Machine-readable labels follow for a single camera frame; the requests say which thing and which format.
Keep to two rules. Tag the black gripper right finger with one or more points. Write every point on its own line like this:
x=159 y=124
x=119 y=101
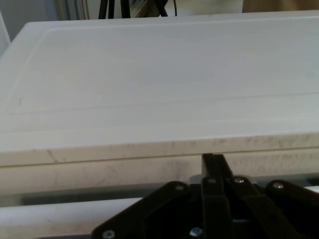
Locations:
x=251 y=206

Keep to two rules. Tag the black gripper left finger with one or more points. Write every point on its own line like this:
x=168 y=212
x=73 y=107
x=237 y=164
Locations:
x=210 y=199

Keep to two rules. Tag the cream toaster oven body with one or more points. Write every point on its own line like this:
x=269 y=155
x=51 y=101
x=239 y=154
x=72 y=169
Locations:
x=149 y=74

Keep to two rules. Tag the black tripod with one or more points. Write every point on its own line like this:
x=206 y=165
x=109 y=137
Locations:
x=111 y=8

